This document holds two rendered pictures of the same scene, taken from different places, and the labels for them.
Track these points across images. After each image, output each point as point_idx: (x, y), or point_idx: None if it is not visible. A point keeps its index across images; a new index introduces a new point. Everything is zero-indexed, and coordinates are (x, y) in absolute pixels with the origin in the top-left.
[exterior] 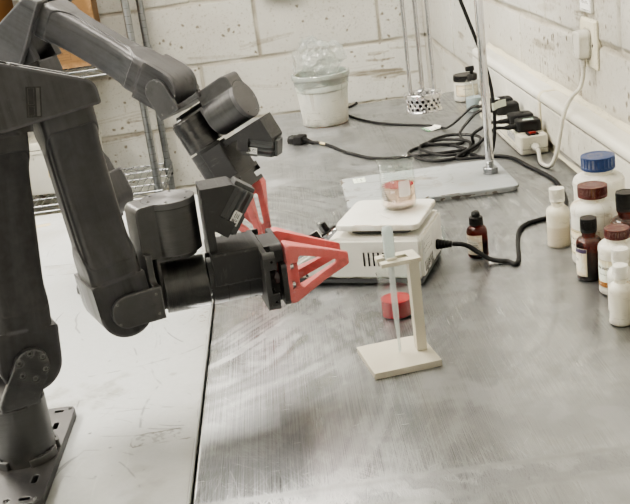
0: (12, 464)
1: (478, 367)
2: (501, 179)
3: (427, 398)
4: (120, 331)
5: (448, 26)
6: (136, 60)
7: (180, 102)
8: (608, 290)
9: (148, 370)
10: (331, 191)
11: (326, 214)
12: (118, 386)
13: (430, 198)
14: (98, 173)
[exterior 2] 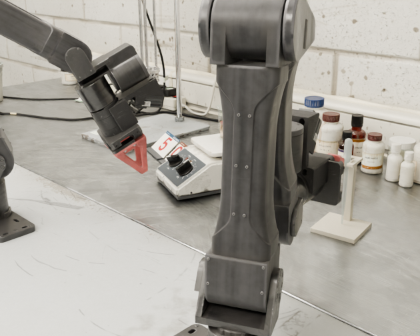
0: None
1: (391, 223)
2: (194, 123)
3: (402, 245)
4: (290, 240)
5: (0, 40)
6: (56, 31)
7: None
8: (403, 167)
9: (189, 281)
10: (82, 141)
11: (109, 155)
12: (189, 299)
13: None
14: (291, 104)
